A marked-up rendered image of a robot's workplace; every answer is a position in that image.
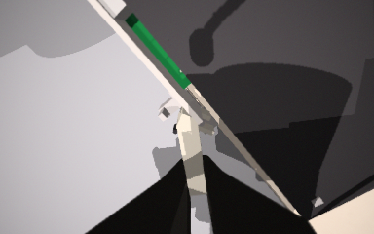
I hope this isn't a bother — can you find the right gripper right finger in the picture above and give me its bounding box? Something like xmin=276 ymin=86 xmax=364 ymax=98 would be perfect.
xmin=203 ymin=155 xmax=317 ymax=234

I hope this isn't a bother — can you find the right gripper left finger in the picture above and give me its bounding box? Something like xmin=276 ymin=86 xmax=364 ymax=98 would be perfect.
xmin=85 ymin=158 xmax=191 ymax=234

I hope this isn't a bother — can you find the grey flat mat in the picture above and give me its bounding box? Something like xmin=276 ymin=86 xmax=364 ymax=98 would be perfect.
xmin=0 ymin=0 xmax=285 ymax=234

